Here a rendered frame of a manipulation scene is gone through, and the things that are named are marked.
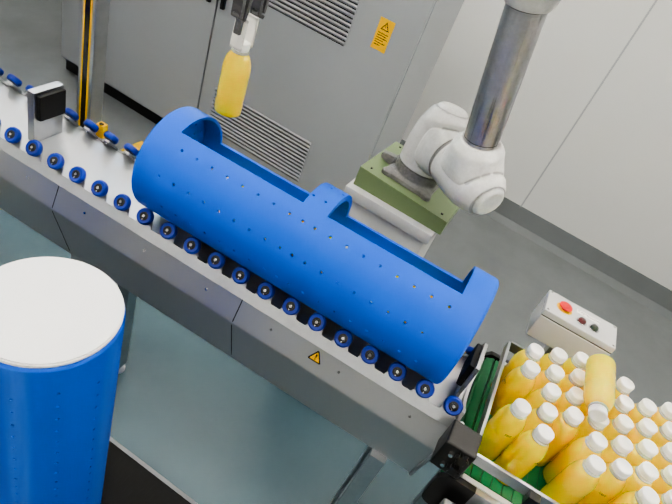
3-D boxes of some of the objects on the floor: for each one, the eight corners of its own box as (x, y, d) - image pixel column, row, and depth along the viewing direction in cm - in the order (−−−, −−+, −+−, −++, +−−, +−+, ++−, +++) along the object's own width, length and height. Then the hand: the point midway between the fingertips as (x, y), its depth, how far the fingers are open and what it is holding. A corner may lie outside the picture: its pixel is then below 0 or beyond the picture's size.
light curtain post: (80, 270, 251) (105, -194, 148) (90, 277, 250) (124, -185, 147) (69, 277, 246) (87, -197, 143) (80, 284, 245) (106, -188, 142)
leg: (116, 359, 224) (131, 242, 186) (128, 367, 223) (145, 250, 185) (105, 369, 219) (119, 250, 181) (117, 377, 218) (133, 259, 180)
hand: (244, 32), depth 127 cm, fingers closed on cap, 4 cm apart
